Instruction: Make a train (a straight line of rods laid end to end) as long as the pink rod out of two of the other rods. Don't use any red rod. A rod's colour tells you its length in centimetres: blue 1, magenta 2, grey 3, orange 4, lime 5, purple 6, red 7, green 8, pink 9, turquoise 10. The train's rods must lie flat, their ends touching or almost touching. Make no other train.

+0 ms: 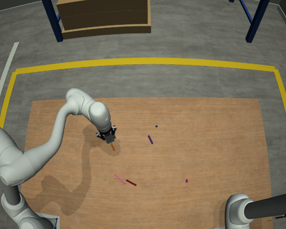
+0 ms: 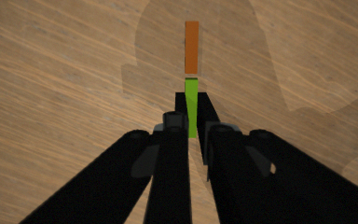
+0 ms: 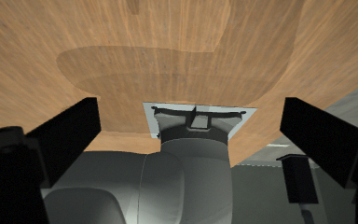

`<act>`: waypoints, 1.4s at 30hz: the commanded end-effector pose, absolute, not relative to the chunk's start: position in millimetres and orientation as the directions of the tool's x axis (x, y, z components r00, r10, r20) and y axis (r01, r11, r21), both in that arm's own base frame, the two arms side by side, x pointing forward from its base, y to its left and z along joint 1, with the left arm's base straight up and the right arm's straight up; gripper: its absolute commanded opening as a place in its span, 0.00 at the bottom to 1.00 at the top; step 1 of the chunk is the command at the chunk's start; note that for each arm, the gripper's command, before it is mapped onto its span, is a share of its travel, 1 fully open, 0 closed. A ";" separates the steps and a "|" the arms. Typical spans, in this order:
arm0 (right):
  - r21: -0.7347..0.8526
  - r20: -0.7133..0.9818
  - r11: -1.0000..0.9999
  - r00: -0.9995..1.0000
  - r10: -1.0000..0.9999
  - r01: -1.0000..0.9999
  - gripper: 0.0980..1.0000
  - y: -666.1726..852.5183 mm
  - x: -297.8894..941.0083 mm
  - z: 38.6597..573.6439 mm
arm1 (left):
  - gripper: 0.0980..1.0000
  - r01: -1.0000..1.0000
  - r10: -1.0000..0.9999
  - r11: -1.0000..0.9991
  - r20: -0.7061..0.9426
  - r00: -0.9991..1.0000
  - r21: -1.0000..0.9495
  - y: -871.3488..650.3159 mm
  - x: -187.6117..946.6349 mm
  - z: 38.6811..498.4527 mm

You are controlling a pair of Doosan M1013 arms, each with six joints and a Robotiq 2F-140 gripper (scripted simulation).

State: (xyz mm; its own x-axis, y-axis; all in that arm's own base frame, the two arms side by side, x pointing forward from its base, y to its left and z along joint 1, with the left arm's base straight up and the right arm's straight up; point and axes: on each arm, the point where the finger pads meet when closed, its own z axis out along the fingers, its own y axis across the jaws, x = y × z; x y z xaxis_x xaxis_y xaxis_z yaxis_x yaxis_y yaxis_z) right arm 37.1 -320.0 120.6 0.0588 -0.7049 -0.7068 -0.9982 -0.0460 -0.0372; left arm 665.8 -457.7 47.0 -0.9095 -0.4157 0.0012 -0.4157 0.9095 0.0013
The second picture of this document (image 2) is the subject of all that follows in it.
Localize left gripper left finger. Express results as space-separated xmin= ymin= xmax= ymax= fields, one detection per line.
xmin=19 ymin=92 xmax=192 ymax=224

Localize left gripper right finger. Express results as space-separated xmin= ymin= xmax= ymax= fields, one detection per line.
xmin=197 ymin=92 xmax=358 ymax=224

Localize lime green rod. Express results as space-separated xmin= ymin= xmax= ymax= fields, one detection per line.
xmin=185 ymin=77 xmax=199 ymax=138

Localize orange rod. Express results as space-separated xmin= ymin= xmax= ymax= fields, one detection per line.
xmin=185 ymin=21 xmax=199 ymax=74

